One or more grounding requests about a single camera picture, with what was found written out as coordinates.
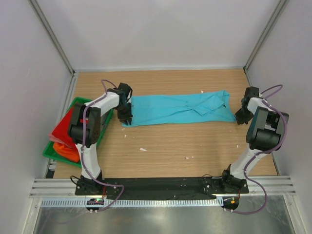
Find aluminium frame rail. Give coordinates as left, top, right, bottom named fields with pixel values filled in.
left=29, top=177, right=78, bottom=198

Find turquoise t shirt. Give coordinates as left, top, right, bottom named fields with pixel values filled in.
left=129, top=90, right=235, bottom=127

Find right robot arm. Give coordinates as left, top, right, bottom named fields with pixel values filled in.
left=220, top=84, right=289, bottom=193

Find white slotted cable duct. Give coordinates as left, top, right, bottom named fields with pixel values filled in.
left=41, top=197, right=223, bottom=208

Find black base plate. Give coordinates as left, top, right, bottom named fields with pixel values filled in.
left=75, top=176, right=249, bottom=200

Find green plastic bin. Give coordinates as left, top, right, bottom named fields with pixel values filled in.
left=42, top=97, right=114, bottom=169

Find orange t shirt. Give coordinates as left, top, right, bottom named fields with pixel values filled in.
left=53, top=142, right=80, bottom=163

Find red t shirt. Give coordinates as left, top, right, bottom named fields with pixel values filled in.
left=52, top=107, right=75, bottom=148

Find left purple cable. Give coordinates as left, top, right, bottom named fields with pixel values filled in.
left=81, top=79, right=125, bottom=212

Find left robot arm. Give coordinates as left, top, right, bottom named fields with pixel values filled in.
left=68, top=83, right=133, bottom=195

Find pink t shirt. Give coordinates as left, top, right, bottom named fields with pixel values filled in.
left=49, top=133, right=62, bottom=143

